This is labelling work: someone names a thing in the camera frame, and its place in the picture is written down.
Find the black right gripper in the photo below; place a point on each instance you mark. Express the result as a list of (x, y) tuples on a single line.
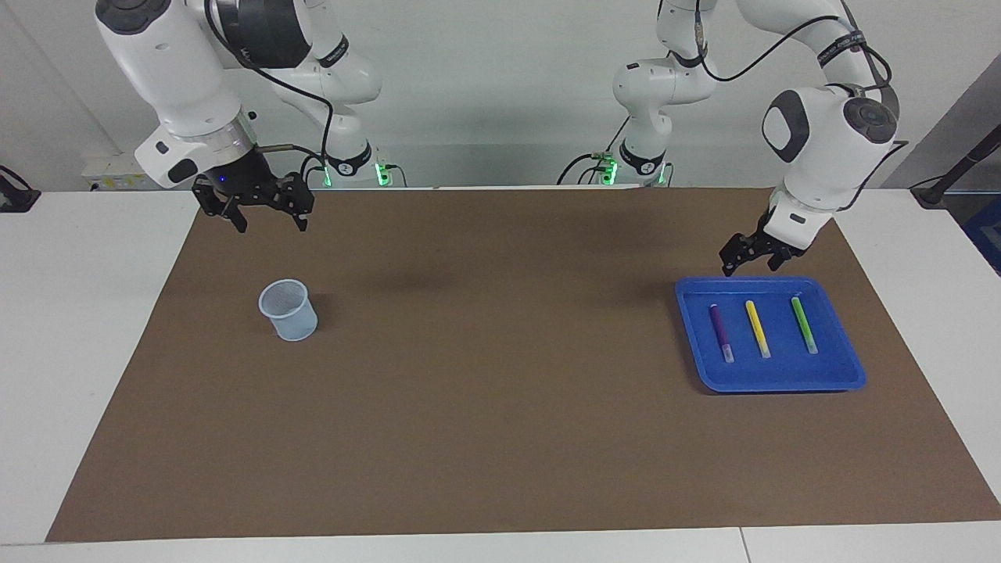
[(238, 181)]

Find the black stand pole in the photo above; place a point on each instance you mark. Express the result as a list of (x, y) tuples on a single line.
[(958, 168)]

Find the white wall socket box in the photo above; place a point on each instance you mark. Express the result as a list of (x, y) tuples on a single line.
[(117, 172)]

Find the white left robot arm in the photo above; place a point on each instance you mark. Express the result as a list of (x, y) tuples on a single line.
[(821, 148)]

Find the translucent plastic cup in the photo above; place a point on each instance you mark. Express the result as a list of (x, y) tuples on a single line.
[(291, 317)]

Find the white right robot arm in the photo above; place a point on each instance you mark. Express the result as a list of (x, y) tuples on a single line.
[(180, 70)]

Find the blue box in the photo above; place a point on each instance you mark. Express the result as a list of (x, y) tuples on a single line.
[(987, 234)]

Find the blue plastic tray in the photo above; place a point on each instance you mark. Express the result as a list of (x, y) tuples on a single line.
[(774, 375)]

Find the brown table mat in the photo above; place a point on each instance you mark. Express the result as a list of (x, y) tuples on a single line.
[(500, 352)]

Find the purple pen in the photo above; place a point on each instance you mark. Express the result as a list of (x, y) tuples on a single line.
[(721, 332)]

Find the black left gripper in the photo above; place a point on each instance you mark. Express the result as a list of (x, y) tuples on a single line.
[(778, 244)]

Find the yellow pen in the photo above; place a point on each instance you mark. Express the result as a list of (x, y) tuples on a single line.
[(757, 328)]

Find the green pen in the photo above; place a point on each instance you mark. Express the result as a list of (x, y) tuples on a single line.
[(804, 324)]

